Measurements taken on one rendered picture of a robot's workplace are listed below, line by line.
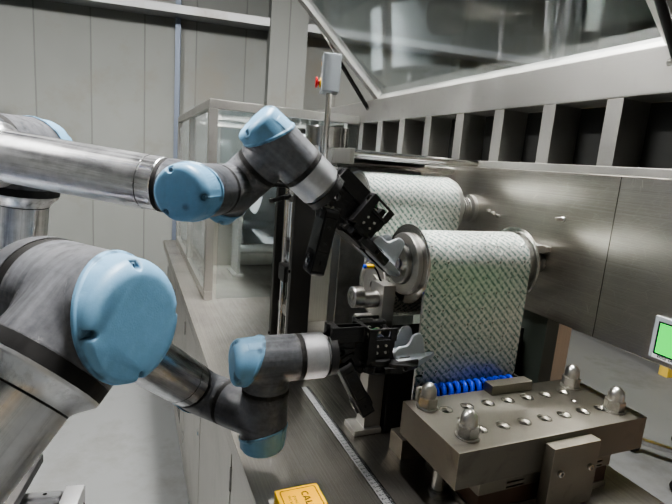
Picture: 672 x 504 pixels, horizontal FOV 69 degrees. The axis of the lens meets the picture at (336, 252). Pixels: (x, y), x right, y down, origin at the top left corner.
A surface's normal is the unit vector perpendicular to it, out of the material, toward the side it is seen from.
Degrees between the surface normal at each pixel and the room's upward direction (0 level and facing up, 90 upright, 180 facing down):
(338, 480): 0
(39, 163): 86
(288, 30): 90
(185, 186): 90
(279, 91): 90
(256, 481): 0
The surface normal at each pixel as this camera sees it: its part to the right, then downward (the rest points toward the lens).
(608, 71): -0.92, 0.00
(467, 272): 0.38, 0.20
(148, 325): 0.92, 0.06
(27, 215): 0.66, 0.28
